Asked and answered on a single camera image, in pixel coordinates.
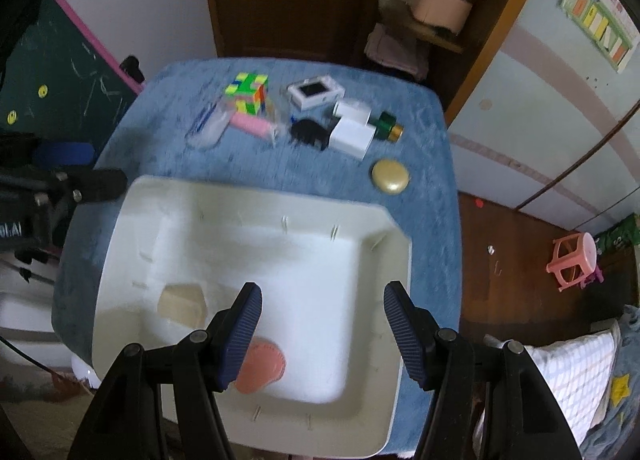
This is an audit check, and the pink plastic stool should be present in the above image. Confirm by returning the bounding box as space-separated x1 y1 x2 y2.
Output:
546 232 603 293

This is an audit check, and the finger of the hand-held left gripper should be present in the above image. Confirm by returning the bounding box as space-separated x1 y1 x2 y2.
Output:
35 142 96 167
65 168 129 202

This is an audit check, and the beige soap bar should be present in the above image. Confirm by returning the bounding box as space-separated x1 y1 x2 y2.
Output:
157 282 208 328

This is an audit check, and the black charger plug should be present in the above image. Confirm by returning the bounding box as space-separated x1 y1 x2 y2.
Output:
290 118 333 152

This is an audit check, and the black clamp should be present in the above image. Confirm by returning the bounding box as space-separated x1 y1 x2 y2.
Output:
119 56 146 91

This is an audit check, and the colourful wall poster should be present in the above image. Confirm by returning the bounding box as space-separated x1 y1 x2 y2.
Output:
557 0 638 73

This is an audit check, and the green bottle with gold cap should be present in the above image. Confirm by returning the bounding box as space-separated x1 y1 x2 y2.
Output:
370 111 405 143

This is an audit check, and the white plastic device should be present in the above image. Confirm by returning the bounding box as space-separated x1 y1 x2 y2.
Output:
332 99 372 125

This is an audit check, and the white checked pillow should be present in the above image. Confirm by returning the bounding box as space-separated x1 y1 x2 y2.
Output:
472 330 621 446

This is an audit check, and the blue fluffy table cover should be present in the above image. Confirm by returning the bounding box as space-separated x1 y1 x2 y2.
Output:
50 57 463 457

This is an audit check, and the pink and white clip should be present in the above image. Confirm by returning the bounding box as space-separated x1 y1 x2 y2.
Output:
229 112 278 143

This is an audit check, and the gold round compact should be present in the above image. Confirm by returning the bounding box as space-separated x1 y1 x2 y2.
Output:
371 159 411 196

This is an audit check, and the pink folded towel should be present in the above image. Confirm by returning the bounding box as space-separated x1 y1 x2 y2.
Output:
364 22 431 78

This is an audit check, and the colourful puzzle cube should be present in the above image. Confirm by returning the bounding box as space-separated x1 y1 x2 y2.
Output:
223 72 270 117

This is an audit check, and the white plastic tray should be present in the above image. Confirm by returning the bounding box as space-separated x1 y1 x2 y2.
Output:
91 175 413 458

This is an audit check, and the brown wooden door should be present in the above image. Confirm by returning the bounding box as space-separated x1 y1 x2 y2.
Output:
200 0 381 66

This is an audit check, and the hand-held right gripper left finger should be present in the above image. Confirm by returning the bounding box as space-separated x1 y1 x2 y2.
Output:
67 281 263 460

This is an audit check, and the green bag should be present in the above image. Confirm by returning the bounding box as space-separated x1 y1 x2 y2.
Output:
595 215 640 253

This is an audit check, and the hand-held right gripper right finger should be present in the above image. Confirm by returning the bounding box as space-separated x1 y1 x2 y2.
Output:
382 281 583 460

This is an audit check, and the pale wardrobe with pink stripe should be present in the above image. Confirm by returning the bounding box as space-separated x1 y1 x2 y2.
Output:
445 0 640 236

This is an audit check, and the white digital camera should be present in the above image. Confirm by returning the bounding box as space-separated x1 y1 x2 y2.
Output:
286 75 346 113

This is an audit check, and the blue blanket with yellow star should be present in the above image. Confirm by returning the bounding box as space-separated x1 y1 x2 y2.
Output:
580 305 640 460

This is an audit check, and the green chalkboard with pink frame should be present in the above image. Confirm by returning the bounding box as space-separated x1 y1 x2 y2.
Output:
0 0 146 141

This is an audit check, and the wooden shelf unit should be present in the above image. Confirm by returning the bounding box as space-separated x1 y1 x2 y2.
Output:
350 0 553 126

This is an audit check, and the pink shell-shaped case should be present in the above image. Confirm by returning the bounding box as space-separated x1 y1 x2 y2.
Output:
234 337 287 396

